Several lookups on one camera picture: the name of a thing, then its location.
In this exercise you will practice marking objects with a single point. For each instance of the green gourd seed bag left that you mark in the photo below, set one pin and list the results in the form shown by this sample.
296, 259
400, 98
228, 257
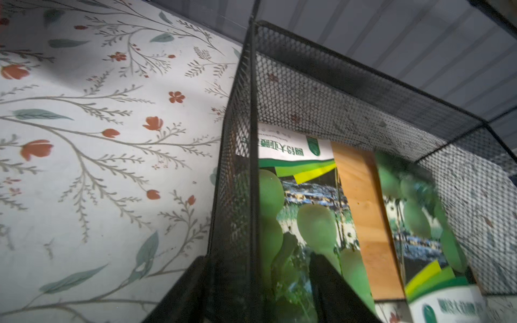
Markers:
302, 209

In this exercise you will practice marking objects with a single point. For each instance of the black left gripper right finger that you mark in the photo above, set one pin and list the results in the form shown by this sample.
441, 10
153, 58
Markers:
334, 299

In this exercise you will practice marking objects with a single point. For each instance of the green gourd seed bag right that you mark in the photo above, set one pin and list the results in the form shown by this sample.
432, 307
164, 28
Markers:
438, 282

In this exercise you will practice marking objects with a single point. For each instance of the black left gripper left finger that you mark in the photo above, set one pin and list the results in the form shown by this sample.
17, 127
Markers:
187, 300

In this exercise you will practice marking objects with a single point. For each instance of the black mesh wooden shelf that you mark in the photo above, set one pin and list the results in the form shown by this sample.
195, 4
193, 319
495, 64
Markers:
289, 81

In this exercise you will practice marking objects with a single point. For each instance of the green gourd seed bag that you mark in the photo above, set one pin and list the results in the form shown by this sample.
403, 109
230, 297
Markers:
302, 209
438, 282

